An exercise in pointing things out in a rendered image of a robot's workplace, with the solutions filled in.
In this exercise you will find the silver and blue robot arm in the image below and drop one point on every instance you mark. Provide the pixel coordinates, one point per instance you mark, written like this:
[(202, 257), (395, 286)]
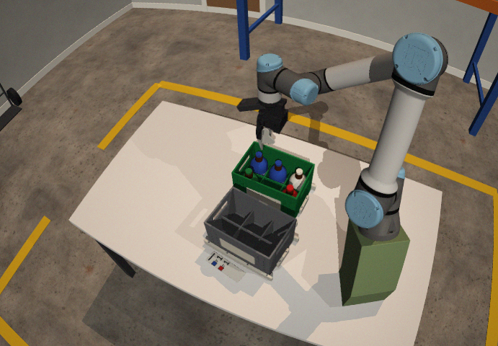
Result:
[(419, 61)]

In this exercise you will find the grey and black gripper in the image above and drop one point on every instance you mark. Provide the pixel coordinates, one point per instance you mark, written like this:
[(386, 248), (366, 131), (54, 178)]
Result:
[(270, 118)]

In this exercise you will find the red bottle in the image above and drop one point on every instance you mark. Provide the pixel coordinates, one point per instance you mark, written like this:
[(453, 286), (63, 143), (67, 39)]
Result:
[(290, 191)]

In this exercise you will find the white paper pick list strip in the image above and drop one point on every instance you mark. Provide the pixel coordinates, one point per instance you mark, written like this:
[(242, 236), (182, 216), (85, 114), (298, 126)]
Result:
[(225, 266)]

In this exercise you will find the blue bottle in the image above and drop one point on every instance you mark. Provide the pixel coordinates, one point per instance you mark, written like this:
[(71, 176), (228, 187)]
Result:
[(258, 164), (278, 173)]

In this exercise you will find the green divided crate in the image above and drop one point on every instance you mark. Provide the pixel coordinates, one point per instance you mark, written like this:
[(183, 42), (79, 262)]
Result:
[(268, 190)]

